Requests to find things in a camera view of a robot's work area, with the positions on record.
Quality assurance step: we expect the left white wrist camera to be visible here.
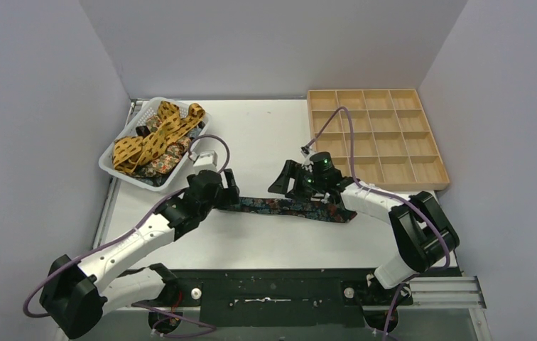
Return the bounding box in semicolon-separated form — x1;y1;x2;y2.
191;151;219;174

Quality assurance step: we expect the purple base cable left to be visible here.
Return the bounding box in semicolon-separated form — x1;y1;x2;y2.
131;303;217;339

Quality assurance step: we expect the white plastic basket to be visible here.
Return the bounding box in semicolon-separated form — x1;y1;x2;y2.
99;97;212;193

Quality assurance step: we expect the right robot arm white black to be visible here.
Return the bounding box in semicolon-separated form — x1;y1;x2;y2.
268;152;460;289

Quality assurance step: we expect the wooden compartment tray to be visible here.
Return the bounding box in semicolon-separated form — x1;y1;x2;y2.
307;89;450;191

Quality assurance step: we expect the dark floral tie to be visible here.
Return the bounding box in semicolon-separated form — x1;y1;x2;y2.
219;197;357;224

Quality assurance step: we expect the yellow patterned tie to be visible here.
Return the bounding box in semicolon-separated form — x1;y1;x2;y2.
112;100;206;178

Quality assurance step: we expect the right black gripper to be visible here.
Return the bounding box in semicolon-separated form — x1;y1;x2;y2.
268;161;325;202

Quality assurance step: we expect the beige floral tie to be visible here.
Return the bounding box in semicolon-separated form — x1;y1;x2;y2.
131;114;202;178

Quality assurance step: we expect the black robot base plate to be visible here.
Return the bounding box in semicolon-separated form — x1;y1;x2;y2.
152;269;413;329

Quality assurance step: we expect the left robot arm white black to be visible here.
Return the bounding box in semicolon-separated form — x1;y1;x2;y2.
39;168;239;339

